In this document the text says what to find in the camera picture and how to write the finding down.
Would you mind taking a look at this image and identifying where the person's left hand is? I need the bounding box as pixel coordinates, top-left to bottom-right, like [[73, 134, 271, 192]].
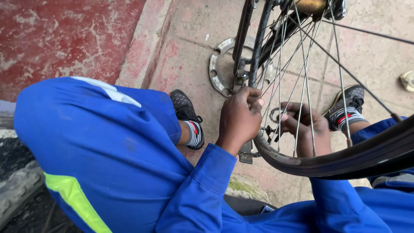
[[215, 86, 265, 157]]

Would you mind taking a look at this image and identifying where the person's right hand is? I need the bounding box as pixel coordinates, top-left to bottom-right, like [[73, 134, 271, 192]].
[[279, 102, 330, 145]]

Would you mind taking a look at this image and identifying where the round metal spoke wrench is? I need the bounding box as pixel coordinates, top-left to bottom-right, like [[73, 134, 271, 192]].
[[269, 107, 287, 124]]

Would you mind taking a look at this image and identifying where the black bicycle frame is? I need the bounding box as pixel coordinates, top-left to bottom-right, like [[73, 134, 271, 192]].
[[232, 0, 316, 89]]

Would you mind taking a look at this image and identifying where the grey metal brake part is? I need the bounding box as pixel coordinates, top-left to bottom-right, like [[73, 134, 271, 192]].
[[238, 140, 261, 164]]

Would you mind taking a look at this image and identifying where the striped right sock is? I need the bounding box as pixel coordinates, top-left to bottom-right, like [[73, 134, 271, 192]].
[[336, 106, 369, 133]]

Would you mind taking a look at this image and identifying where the striped sock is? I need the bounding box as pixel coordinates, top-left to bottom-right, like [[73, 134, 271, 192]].
[[183, 120, 203, 148], [336, 106, 369, 133]]

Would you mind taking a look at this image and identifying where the black right sneaker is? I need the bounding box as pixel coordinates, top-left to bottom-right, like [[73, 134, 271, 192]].
[[323, 84, 365, 132]]

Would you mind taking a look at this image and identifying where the black sneaker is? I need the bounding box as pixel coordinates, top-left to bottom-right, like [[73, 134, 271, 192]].
[[323, 84, 365, 132], [170, 89, 205, 151]]

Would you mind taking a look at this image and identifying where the spoked bicycle wheel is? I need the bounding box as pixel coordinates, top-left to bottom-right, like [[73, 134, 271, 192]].
[[249, 0, 414, 181]]

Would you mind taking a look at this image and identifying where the mossy grey stone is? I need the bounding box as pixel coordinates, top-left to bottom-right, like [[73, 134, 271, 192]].
[[225, 174, 271, 204]]

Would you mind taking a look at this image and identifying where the black stool seat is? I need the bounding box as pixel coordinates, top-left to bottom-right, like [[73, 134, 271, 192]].
[[223, 194, 278, 216]]

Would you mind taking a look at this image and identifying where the striped left sock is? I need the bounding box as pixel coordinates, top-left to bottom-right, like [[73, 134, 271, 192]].
[[183, 120, 203, 148]]

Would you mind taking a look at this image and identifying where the black left sneaker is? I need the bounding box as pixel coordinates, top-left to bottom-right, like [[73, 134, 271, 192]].
[[170, 89, 205, 151]]

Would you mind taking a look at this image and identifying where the cream round object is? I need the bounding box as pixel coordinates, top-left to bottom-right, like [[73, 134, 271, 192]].
[[400, 70, 414, 93]]

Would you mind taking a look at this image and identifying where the blue work overall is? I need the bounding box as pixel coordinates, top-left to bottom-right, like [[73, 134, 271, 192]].
[[14, 76, 414, 233]]

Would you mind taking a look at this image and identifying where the black rubber tyre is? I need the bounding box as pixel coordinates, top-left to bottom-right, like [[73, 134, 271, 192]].
[[0, 129, 83, 233]]

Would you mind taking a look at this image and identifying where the grey metal ring plate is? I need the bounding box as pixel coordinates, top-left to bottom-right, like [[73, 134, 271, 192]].
[[209, 36, 275, 98]]

